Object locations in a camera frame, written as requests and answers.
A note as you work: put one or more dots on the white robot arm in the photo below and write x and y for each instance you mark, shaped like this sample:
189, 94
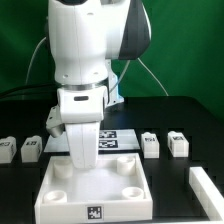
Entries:
84, 36

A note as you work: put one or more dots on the white sheet with markers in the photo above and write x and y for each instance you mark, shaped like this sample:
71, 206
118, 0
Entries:
109, 140

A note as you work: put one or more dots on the white L-shaped obstacle bar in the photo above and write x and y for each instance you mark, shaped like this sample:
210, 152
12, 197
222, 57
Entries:
207, 193

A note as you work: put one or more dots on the white square tabletop tray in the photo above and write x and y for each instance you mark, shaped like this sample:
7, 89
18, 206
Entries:
116, 190

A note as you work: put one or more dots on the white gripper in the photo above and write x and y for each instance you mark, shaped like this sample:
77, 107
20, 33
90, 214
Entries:
79, 114

